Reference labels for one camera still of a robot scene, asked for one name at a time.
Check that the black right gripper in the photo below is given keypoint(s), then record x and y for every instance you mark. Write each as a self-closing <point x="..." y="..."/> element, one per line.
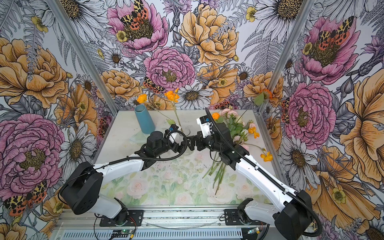
<point x="200" y="139"/>

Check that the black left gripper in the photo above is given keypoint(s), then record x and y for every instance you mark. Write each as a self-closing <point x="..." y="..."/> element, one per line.
<point x="176" y="149"/>

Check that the clear ribbed glass vase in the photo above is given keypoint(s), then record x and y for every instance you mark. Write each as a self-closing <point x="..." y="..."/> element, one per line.
<point x="187" y="132"/>

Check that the orange poppy flower stem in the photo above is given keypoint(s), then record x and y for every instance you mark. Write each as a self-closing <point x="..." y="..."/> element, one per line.
<point x="143" y="98"/>

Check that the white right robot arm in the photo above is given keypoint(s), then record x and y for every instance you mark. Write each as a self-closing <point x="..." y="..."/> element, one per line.
<point x="292" y="213"/>

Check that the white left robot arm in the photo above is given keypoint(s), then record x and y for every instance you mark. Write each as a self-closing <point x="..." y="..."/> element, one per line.
<point x="81" y="192"/>

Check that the tall teal cylinder vase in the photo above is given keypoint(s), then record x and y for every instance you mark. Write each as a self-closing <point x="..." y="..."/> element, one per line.
<point x="144" y="119"/>

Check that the orange leafy flower stem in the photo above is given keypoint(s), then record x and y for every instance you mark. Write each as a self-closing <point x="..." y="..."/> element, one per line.
<point x="257" y="105"/>

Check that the green circuit board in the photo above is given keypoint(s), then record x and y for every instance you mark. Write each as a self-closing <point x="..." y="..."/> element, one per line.
<point x="123" y="234"/>

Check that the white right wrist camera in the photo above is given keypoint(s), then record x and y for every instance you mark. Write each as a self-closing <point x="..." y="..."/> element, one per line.
<point x="206" y="125"/>

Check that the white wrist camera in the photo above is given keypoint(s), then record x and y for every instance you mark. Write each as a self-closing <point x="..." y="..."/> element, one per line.
<point x="174" y="137"/>
<point x="206" y="125"/>

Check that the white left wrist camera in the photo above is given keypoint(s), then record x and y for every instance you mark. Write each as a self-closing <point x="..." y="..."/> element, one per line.
<point x="174" y="137"/>

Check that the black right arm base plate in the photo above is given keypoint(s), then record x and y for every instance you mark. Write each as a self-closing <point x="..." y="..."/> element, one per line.
<point x="235" y="217"/>

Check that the aluminium front frame rail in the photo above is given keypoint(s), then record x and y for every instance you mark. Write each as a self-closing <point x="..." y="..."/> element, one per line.
<point x="165" y="223"/>

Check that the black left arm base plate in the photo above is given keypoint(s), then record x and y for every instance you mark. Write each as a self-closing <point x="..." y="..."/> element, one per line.
<point x="132" y="217"/>

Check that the aluminium right corner post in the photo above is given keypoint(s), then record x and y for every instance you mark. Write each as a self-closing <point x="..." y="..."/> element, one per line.
<point x="302" y="17"/>

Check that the aluminium corner post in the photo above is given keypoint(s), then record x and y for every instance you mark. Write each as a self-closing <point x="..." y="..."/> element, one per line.
<point x="71" y="33"/>
<point x="302" y="17"/>

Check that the aluminium left corner post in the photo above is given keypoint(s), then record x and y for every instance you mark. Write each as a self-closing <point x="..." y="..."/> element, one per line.
<point x="71" y="33"/>

